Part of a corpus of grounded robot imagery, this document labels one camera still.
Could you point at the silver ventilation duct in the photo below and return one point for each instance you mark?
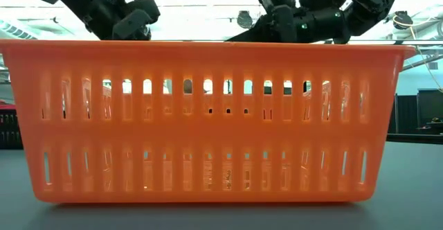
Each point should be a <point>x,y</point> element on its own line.
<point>14,29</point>

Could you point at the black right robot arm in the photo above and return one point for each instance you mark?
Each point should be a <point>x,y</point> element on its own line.
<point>367,1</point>

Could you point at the black slotted plastic basket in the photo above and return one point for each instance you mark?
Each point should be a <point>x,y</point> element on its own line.
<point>8,129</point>

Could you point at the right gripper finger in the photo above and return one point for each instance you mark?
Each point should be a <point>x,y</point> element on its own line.
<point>257,34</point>

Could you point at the orange slotted plastic basket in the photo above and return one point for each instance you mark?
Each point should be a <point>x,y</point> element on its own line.
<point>221,133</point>

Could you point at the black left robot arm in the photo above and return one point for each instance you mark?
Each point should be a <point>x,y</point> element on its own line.
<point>79,1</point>

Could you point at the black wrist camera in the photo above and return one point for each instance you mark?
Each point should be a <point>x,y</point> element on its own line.
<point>284,24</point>
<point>129,24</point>

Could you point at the dark device with yellow top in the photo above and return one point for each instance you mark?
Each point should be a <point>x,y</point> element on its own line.
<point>436,125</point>

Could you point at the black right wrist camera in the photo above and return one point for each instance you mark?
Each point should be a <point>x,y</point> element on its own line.
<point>284,24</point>

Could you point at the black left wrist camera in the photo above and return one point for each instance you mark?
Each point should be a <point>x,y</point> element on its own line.
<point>129,24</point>

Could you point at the wide dark room partition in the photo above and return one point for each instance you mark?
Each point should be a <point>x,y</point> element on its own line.
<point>429,102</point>

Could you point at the narrow dark room partition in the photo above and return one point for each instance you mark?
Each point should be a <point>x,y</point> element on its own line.
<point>406,114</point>

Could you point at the large red storage bin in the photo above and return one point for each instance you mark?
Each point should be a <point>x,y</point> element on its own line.
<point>6,105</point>

